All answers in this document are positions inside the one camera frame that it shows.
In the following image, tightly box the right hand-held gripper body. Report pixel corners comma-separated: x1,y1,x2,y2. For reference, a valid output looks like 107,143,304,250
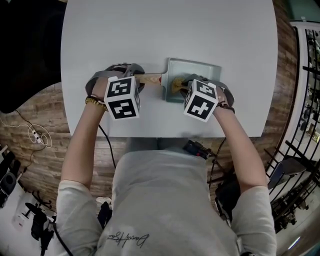
183,78,236,123

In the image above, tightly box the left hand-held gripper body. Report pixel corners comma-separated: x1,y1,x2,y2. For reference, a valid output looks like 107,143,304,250
84,63,141,121

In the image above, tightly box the grey square pan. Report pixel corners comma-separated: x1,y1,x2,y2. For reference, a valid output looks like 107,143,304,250
136,57,223,104

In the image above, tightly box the yellow sponge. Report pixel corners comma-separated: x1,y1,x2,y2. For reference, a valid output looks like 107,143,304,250
171,77,187,93

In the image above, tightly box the person's left forearm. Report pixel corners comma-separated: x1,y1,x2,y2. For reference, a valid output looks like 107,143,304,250
61,99,108,192

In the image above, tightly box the person's right forearm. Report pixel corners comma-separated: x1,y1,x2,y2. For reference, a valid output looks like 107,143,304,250
212,106,270,195

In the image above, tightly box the person's right hand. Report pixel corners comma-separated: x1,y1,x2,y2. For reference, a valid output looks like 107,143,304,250
216,86,226,106

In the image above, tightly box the person's left hand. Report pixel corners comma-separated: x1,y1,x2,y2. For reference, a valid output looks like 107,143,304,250
91,76,110,103

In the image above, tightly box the black waist battery pack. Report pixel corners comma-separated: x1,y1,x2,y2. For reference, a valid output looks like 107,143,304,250
183,139,212,160

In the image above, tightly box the black swivel chair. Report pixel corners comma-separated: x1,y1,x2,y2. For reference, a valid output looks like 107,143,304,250
214,172,243,226

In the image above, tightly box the black metal display rack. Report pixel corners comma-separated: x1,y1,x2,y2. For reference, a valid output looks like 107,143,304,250
264,24,320,233

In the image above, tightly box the black office chair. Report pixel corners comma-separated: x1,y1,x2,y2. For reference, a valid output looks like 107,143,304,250
0,0,66,115

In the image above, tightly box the person's grey t-shirt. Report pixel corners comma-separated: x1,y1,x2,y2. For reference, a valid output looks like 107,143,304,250
55,149,278,256

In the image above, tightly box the blue folding chair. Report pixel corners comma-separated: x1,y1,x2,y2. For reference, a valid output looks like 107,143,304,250
267,156,307,191

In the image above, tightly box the black round speaker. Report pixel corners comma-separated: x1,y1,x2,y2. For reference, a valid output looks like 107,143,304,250
0,173,17,193

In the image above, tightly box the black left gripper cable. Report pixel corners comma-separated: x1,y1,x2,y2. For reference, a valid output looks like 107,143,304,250
97,124,117,170

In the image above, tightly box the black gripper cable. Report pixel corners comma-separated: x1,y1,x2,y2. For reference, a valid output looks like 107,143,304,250
97,124,117,170
207,136,227,186

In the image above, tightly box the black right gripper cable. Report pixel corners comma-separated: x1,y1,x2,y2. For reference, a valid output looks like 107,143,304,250
207,136,227,186

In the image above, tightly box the white power strip with cable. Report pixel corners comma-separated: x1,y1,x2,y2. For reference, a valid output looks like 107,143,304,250
0,117,53,148

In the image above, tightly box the thin black floor cable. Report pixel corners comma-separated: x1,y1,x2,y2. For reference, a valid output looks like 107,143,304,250
14,109,46,173

